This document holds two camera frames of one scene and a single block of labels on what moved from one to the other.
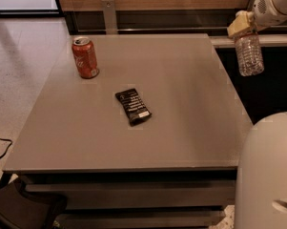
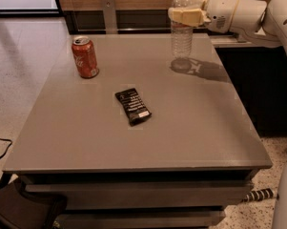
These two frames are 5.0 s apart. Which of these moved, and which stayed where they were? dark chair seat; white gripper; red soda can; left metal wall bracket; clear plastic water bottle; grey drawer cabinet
Moved: clear plastic water bottle; white gripper
Stayed: left metal wall bracket; dark chair seat; grey drawer cabinet; red soda can
